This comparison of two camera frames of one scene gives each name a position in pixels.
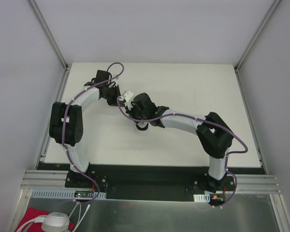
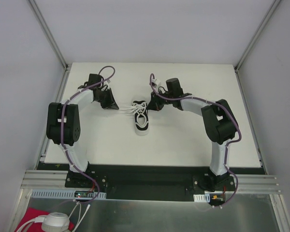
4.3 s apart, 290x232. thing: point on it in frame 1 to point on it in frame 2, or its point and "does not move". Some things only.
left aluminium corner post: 48,31 does not move
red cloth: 32,213 does not move
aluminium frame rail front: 35,180 does not move
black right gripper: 137,118 to 158,103
